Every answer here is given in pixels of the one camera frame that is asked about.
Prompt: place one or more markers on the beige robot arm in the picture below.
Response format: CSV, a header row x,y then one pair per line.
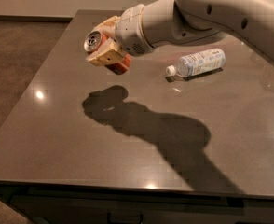
x,y
193,22

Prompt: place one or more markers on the labelled white-cap plastic bottle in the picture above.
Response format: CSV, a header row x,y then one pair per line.
x,y
196,64

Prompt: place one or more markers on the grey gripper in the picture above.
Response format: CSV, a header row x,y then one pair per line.
x,y
129,32

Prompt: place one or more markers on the red coke can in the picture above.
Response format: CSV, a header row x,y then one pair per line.
x,y
93,40

